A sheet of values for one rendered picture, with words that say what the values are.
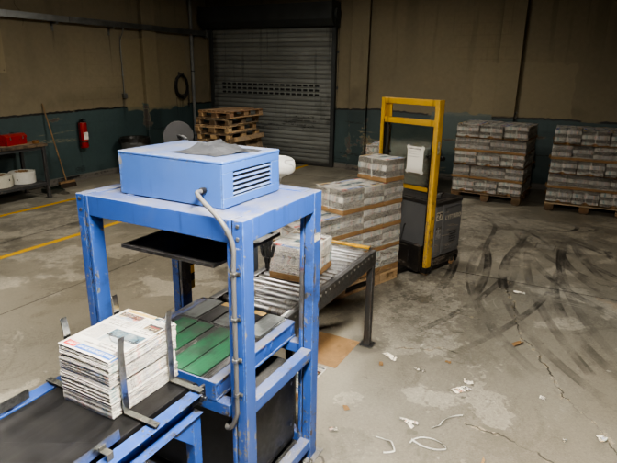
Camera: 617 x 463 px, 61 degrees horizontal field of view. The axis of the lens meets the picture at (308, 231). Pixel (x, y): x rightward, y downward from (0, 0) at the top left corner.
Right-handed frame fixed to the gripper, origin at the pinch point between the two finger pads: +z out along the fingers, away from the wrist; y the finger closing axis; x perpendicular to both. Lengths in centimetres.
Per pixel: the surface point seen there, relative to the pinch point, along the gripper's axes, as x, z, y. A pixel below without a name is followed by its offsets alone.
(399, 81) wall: -816, -99, 199
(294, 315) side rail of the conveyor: 30, 15, -37
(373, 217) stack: -204, 19, 8
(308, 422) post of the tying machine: 46, 69, -56
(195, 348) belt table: 89, 13, -15
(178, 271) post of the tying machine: 46, -3, 33
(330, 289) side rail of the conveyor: -17.5, 17.1, -37.1
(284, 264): -8.8, 2.3, -7.2
